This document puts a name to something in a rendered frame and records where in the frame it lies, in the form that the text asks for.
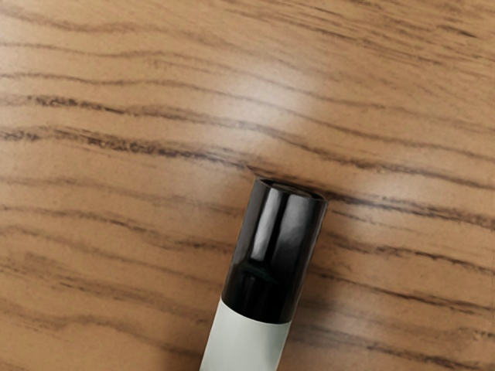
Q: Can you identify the white marker with black cap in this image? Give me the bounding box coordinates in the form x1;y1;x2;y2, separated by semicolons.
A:
199;177;329;371

